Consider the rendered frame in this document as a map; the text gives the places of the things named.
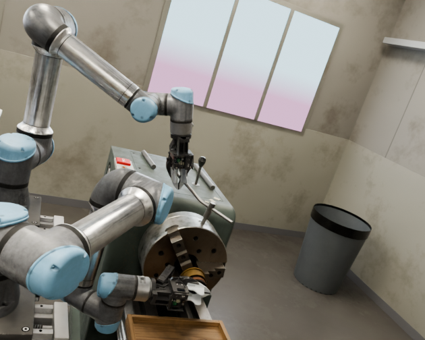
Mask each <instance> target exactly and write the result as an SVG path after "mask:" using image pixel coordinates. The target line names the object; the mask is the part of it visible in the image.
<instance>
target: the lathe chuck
mask: <svg viewBox="0 0 425 340"><path fill-rule="evenodd" d="M199 221H202V219H201V218H199V217H194V216H187V215H184V216H178V217H172V218H170V219H167V220H165V221H164V222H163V223H162V224H160V225H157V226H155V227H154V228H153V229H152V230H151V231H150V232H149V233H148V235H147V236H146V237H145V239H144V241H143V242H142V245H141V248H140V256H139V258H140V266H142V268H141V269H142V274H143V276H144V277H149V278H155V280H156V281H157V279H158V277H159V276H160V275H161V273H162V272H163V271H164V270H165V268H166V267H167V266H168V265H171V266H176V267H177V268H178V269H180V270H182V268H181V265H180V263H176V262H175V261H176V260H177V256H176V253H175V250H174V249H173V246H172V243H171V240H170V239H169V235H168V233H167V232H166V231H167V230H168V229H171V228H173V227H176V226H177V227H178V230H179V233H180V236H181V238H182V240H183V243H184V245H185V247H186V250H187V252H188V254H191V257H190V260H191V262H192V265H193V262H194V257H196V258H197V260H198V261H199V262H226V263H227V251H226V247H225V244H224V243H223V241H222V240H221V238H220V237H219V234H218V233H217V231H216V230H215V228H214V227H213V226H212V225H211V224H210V223H208V222H207V221H206V222H205V224H206V226H205V225H202V224H200V223H199ZM182 272H183V271H182ZM220 279H221V277H214V280H213V281H210V280H208V282H207V284H206V286H207V288H208V289H209V290H211V289H212V288H213V287H214V286H215V285H216V284H217V283H218V282H219V281H220Z"/></svg>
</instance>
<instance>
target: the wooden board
mask: <svg viewBox="0 0 425 340"><path fill-rule="evenodd" d="M125 329H126V334H127V340H205V339H206V340H231V339H230V337H229V335H228V333H227V330H226V328H225V326H224V324H223V321H222V320H206V319H196V318H177V317H167V316H148V315H138V314H127V318H126V320H125Z"/></svg>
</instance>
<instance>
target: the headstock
mask: <svg viewBox="0 0 425 340"><path fill-rule="evenodd" d="M147 154H148V153H147ZM148 155H149V157H150V158H151V159H152V161H153V162H154V164H155V165H156V166H157V167H156V169H152V167H151V166H150V165H149V164H148V162H147V160H146V159H145V158H144V156H143V155H142V153H141V152H139V151H135V150H130V149H126V148H120V147H116V146H111V149H110V152H109V157H108V160H107V165H106V168H105V173H104V176H105V175H106V174H108V173H109V172H111V171H113V170H115V163H114V158H116V157H119V158H123V159H129V160H130V161H131V162H132V165H133V168H134V171H136V172H138V173H141V174H143V175H145V176H148V177H150V178H153V179H155V180H157V181H159V182H161V183H165V184H166V185H168V186H170V187H172V188H173V191H174V197H173V203H172V205H171V209H170V211H169V214H171V213H176V212H191V213H196V214H199V215H201V216H203V215H204V213H205V211H206V209H207V207H205V206H204V205H202V204H201V203H200V202H199V201H198V200H197V199H196V198H195V196H194V195H193V194H192V193H191V191H189V189H187V187H186V186H185V185H183V186H182V188H181V189H180V190H177V189H176V188H175V186H174V185H173V183H172V181H171V178H170V176H169V174H168V172H167V168H166V161H167V159H166V157H162V156H159V155H155V154H148ZM201 170H202V171H203V172H204V174H205V175H206V176H207V178H209V179H210V181H211V182H212V183H213V184H214V186H215V189H214V190H211V189H210V188H209V186H208V185H207V184H206V182H205V181H204V180H203V179H202V178H201V176H199V179H198V184H200V185H199V186H195V185H193V184H192V182H195V181H196V176H197V171H196V170H195V168H193V169H190V171H189V172H188V176H187V183H188V185H189V186H190V187H191V188H192V189H193V191H195V193H196V194H197V195H198V196H199V197H200V199H201V200H202V201H204V202H205V201H207V202H209V203H207V202H206V203H207V204H208V205H209V204H210V202H212V201H210V200H209V199H213V200H214V201H215V202H214V203H215V204H216V205H215V207H214V209H216V210H217V211H219V212H220V213H222V214H223V215H225V216H226V217H227V218H229V219H231V220H232V221H233V223H232V224H231V223H229V222H227V221H226V220H225V219H223V218H221V217H220V216H219V215H217V214H216V213H214V212H211V214H210V216H209V218H208V219H207V220H209V221H210V223H211V224H212V225H213V227H214V228H215V230H216V231H217V233H218V234H219V237H220V238H221V240H222V239H223V240H222V241H223V243H224V244H225V247H227V244H228V241H229V238H230V236H231V232H232V230H233V226H234V224H235V210H234V208H233V207H232V205H231V204H230V203H229V201H228V200H227V199H226V197H225V196H224V195H223V193H222V192H221V191H220V189H218V187H217V186H216V184H215V183H214V181H213V180H212V179H211V178H210V177H209V175H208V174H207V172H206V171H205V170H204V169H203V167H202V168H201ZM214 197H216V198H219V199H220V200H216V199H214ZM151 224H153V222H149V223H147V224H146V225H144V226H141V227H137V226H134V227H132V228H131V229H129V230H128V231H126V232H125V233H124V234H122V235H120V236H119V237H118V238H117V239H115V240H113V241H112V242H111V243H110V244H108V245H106V246H105V249H104V251H103V255H102V258H101V261H100V264H99V267H98V270H97V273H98V280H99V277H100V275H101V274H102V273H119V274H126V275H127V274H130V275H137V276H139V275H140V276H141V275H143V274H142V269H141V266H140V261H139V258H138V247H139V243H140V240H141V238H142V236H143V234H144V232H145V231H146V230H147V229H148V227H149V226H150V225H151ZM135 237H136V238H135ZM133 248H134V249H133ZM126 250H127V251H126ZM134 252H135V253H134ZM124 271H125V272H124Z"/></svg>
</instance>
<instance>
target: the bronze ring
mask: <svg viewBox="0 0 425 340"><path fill-rule="evenodd" d="M180 276H187V277H191V278H193V279H195V280H197V281H198V282H199V283H201V284H203V285H204V286H205V287H206V279H205V274H204V272H203V271H202V270H201V269H200V268H196V267H192V268H188V269H186V270H185V271H184V272H182V274H180Z"/></svg>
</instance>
